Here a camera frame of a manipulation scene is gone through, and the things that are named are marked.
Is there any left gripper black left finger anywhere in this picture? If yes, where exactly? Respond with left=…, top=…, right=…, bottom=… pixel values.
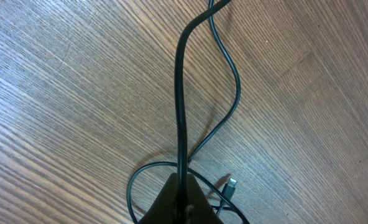
left=138, top=173, right=177, bottom=224

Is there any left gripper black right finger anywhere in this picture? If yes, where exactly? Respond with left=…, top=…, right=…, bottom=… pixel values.
left=185, top=174, right=223, bottom=224

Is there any black cable bundle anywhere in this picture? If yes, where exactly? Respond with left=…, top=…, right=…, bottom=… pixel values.
left=126, top=0, right=251, bottom=224

